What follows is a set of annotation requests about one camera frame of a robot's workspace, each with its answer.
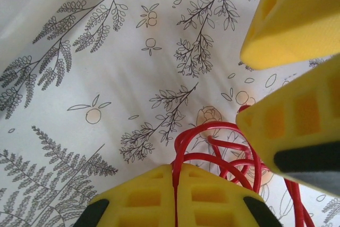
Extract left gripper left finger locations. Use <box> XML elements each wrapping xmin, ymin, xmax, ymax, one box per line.
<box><xmin>76</xmin><ymin>164</ymin><xmax>176</xmax><ymax>227</ymax></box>

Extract floral printed tablecloth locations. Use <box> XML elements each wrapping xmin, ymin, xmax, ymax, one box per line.
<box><xmin>0</xmin><ymin>0</ymin><xmax>340</xmax><ymax>227</ymax></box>

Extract red blue wires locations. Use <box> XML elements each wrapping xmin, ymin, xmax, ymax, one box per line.
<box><xmin>172</xmin><ymin>104</ymin><xmax>317</xmax><ymax>227</ymax></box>

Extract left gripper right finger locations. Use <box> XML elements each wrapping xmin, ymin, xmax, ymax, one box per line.
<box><xmin>176</xmin><ymin>163</ymin><xmax>284</xmax><ymax>227</ymax></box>

